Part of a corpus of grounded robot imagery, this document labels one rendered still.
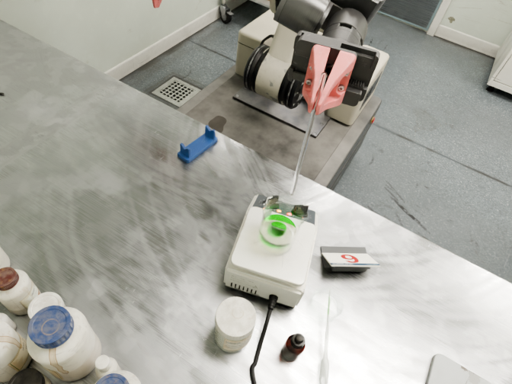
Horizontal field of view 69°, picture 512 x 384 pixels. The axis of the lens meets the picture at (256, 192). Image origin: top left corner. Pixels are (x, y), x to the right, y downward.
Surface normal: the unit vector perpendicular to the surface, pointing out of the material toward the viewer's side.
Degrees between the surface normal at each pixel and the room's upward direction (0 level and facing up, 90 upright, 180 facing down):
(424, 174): 0
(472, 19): 90
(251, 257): 0
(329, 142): 0
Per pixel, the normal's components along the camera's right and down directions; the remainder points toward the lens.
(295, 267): 0.12, -0.62
